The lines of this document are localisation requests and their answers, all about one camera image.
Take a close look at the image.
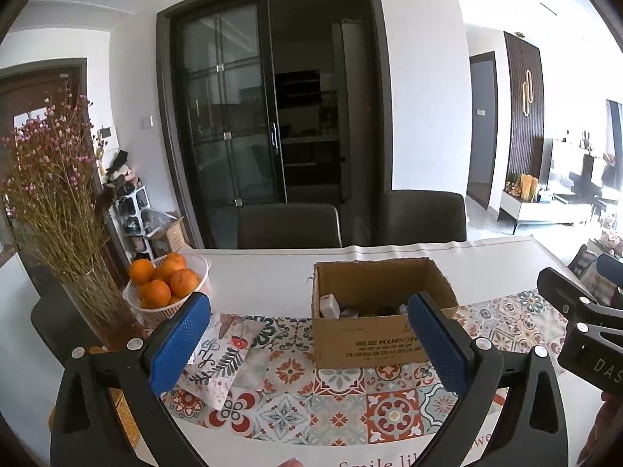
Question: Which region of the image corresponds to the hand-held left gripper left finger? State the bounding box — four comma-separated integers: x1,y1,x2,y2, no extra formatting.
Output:
50,292,212,467

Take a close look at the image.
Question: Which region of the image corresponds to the dark grey dining chair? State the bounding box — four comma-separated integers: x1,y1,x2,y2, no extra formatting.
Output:
30,297,98,365
382,191,468,245
237,203,342,249

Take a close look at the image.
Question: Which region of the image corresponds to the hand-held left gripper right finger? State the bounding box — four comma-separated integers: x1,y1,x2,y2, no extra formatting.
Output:
406,292,570,467

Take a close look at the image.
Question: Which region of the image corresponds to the white plastic fruit basket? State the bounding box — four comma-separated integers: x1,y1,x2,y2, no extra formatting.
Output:
123,253,211,324

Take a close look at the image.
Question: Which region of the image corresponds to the person's right hand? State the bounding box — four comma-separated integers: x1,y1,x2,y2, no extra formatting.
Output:
584,390,623,453

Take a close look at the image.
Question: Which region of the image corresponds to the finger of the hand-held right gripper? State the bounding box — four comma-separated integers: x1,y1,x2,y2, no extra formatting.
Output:
596,254,623,308
537,267,609,324

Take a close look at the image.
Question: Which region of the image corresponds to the dark slatted wall panel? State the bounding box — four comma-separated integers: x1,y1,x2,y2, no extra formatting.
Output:
503,32,546,190

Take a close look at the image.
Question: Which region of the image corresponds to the dried flower bunch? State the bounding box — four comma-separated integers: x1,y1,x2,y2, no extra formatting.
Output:
0,90,115,283

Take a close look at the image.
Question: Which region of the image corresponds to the white shoe rack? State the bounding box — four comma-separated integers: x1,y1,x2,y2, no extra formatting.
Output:
112,187,154,261

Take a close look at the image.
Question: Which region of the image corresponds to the floral patterned table runner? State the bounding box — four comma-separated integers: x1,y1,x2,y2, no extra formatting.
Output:
160,289,592,448

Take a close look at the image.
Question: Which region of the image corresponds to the dark interior door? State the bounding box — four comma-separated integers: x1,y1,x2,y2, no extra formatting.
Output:
468,52,500,210

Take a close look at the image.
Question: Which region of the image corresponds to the dark sliding glass door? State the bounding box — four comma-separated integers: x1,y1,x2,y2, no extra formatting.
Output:
157,0,394,249

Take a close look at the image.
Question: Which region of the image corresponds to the clutter pile on rack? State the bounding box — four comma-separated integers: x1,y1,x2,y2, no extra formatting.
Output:
104,151,137,195

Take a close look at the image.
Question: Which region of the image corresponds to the white low cabinet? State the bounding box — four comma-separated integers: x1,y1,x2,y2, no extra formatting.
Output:
499,190,592,234

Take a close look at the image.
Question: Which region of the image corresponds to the cardboard box with plastic bag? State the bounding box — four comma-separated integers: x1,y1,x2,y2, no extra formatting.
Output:
146,209,190,256

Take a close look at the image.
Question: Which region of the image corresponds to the orange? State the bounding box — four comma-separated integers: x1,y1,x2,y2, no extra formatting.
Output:
129,259,155,285
169,269,200,298
140,279,172,309
155,253,187,283

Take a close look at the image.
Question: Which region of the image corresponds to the printed fabric tissue cover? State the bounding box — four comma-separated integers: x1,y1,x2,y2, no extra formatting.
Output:
175,314,273,409

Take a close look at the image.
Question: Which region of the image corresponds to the brown cardboard box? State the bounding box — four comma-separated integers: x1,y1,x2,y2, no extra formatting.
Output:
311,258,459,369

